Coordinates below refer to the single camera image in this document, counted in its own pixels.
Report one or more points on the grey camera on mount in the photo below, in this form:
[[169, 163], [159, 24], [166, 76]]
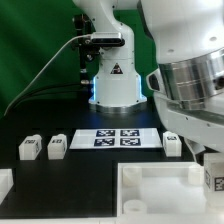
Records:
[[107, 39]]

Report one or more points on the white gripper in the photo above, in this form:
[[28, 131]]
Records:
[[199, 127]]

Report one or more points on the black camera stand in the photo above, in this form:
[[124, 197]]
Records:
[[87, 51]]

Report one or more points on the white tag sheet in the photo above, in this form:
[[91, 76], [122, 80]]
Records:
[[116, 138]]

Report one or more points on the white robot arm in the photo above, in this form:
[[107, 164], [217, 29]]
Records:
[[189, 86]]

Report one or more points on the white square tabletop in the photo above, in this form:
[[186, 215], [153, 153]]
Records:
[[173, 188]]

